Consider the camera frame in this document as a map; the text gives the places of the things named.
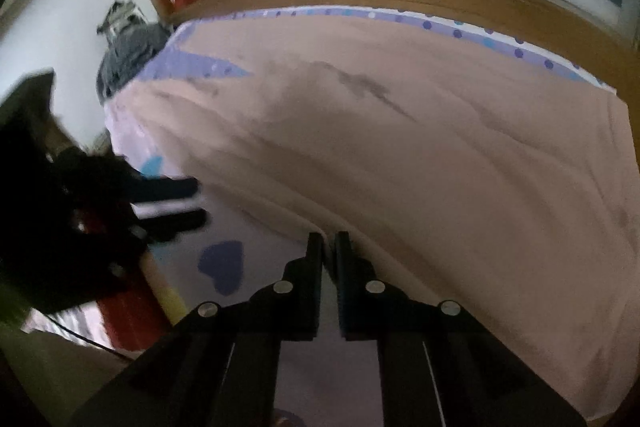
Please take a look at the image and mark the cluttered shelf items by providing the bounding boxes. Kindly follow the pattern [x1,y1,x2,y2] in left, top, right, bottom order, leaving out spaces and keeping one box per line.
[96,0,147,40]

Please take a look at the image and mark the black cable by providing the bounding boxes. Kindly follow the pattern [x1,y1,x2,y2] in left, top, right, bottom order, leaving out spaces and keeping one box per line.
[44,311,137,362]

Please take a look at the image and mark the red bed side panel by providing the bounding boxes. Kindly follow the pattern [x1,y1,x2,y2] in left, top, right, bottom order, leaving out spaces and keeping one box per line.
[94,257,187,354]

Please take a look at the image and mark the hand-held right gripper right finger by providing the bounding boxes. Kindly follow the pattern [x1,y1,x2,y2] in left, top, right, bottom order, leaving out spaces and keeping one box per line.
[334,231,588,427]

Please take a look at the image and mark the grey-green cloth pile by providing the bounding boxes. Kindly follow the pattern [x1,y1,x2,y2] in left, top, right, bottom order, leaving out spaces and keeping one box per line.
[96,23,174,106]

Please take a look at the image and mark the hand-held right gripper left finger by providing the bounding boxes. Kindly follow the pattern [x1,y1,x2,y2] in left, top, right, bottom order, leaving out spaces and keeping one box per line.
[70,232,323,427]

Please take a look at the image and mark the purple dotted bedsheet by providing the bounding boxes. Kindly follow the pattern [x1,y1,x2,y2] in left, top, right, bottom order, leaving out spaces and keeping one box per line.
[102,6,621,427]

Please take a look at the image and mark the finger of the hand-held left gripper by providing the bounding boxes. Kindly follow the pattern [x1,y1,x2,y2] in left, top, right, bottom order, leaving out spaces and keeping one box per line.
[144,208,209,242]
[131,176,201,204]

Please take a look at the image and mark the beige garment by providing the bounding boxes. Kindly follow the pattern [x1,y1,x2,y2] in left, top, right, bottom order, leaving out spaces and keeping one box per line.
[107,14,633,423]

